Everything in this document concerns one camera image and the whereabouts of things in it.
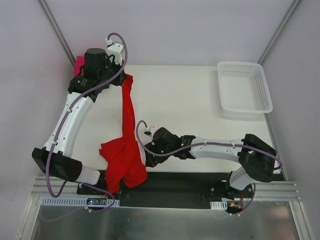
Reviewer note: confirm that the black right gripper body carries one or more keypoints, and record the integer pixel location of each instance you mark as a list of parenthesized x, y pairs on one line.
[(150, 158)]

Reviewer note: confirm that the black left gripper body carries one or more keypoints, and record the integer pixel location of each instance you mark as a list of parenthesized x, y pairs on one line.
[(119, 78)]

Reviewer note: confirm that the red t shirt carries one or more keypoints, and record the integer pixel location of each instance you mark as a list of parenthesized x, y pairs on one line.
[(124, 162)]

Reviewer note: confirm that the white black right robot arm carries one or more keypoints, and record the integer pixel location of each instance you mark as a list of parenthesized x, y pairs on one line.
[(256, 158)]

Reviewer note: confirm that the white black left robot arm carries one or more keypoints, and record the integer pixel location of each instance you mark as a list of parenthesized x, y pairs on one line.
[(93, 68)]

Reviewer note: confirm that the folded pink t shirt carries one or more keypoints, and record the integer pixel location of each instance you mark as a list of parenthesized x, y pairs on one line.
[(78, 63)]

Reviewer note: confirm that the white perforated plastic basket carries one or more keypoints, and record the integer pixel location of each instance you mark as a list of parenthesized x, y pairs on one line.
[(243, 90)]

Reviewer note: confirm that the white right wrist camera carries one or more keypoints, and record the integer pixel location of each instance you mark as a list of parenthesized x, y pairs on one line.
[(150, 130)]

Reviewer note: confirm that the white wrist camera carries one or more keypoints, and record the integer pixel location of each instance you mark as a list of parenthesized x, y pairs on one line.
[(150, 130), (114, 52)]

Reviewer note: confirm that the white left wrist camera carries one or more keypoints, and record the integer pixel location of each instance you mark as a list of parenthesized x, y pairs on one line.
[(114, 52)]

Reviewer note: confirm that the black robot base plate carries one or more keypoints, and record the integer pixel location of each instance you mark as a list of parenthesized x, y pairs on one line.
[(180, 190)]

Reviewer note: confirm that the aluminium frame post left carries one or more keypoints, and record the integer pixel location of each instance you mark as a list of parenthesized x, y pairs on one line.
[(57, 30)]

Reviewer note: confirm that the aluminium frame post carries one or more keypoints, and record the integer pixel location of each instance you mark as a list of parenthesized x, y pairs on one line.
[(279, 30), (57, 30)]

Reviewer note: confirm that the white slotted cable duct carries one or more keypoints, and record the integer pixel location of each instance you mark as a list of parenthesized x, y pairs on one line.
[(79, 202)]

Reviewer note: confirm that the aluminium frame post right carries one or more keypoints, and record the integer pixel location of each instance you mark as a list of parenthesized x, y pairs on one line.
[(279, 30)]

